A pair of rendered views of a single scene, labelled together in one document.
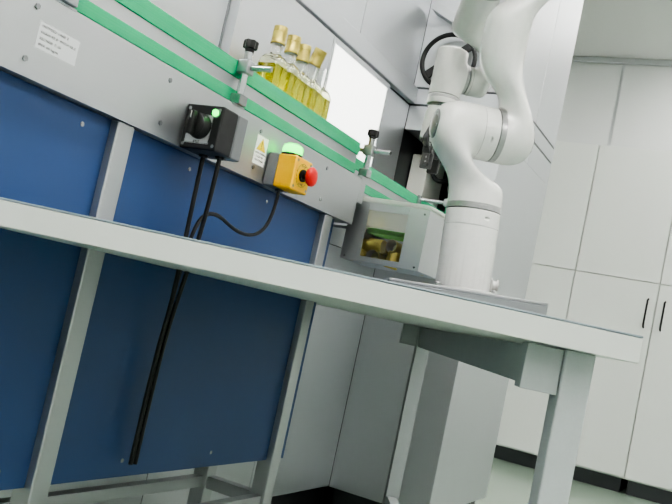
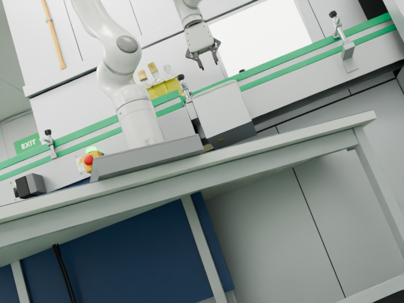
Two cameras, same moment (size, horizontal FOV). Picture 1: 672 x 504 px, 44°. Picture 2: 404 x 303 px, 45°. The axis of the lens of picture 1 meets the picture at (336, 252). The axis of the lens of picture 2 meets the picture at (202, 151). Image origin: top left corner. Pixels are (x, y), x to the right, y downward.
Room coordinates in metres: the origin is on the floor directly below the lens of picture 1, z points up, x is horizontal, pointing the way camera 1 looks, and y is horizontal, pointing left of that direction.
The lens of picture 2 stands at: (1.46, -1.74, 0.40)
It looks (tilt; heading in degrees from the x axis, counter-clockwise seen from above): 14 degrees up; 69
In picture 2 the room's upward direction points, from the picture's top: 20 degrees counter-clockwise
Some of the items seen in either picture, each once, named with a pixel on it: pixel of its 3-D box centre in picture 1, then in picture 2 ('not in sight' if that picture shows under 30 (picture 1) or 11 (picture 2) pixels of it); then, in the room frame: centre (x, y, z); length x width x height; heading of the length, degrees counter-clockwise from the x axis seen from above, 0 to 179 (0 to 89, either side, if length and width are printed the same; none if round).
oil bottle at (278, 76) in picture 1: (265, 98); not in sight; (1.94, 0.24, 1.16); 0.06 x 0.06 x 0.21; 62
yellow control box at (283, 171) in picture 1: (288, 175); (94, 163); (1.73, 0.13, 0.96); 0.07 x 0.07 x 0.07; 63
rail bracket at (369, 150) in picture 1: (360, 152); (186, 91); (2.14, -0.01, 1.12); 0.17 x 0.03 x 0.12; 63
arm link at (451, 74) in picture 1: (450, 73); (186, 5); (2.19, -0.20, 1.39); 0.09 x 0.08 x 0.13; 98
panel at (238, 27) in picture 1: (315, 88); (212, 58); (2.38, 0.16, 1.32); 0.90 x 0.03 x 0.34; 153
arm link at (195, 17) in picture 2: (442, 103); (193, 23); (2.19, -0.19, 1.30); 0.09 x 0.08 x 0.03; 153
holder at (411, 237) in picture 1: (387, 238); (226, 119); (2.21, -0.12, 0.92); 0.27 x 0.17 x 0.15; 63
